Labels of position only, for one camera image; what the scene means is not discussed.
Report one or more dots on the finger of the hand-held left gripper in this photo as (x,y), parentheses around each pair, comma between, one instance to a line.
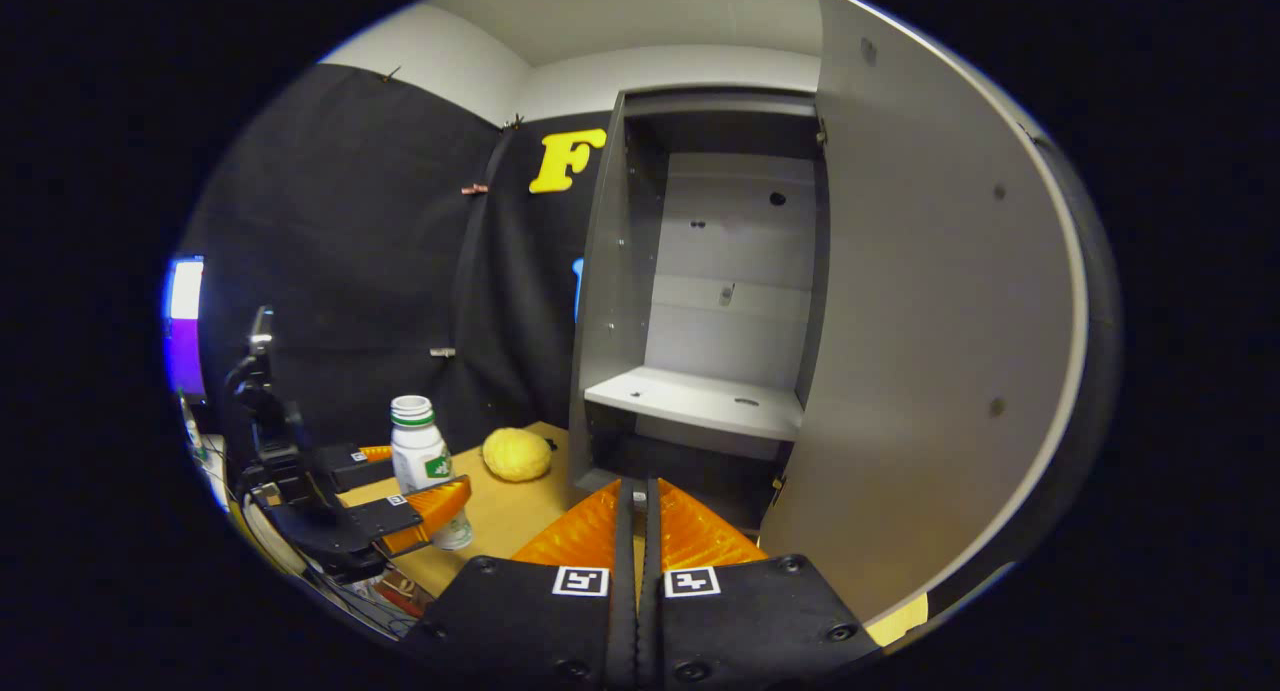
(345,463)
(385,516)

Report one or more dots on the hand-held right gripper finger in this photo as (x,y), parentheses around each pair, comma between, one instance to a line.
(650,611)
(625,611)

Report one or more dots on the white bottle green label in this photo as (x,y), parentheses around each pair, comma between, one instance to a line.
(418,451)

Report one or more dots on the beige cabinet door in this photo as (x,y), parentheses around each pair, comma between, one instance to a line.
(930,321)

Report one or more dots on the metal door hinge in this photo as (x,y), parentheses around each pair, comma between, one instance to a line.
(821,131)
(776,491)

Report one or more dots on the white cabinet shelf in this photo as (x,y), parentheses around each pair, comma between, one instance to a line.
(690,399)

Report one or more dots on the yellow round fruit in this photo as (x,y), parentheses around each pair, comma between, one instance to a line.
(517,455)

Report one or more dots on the lit computer screen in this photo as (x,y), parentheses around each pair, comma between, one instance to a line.
(185,331)

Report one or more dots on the black backdrop cloth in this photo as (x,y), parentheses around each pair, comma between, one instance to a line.
(350,251)

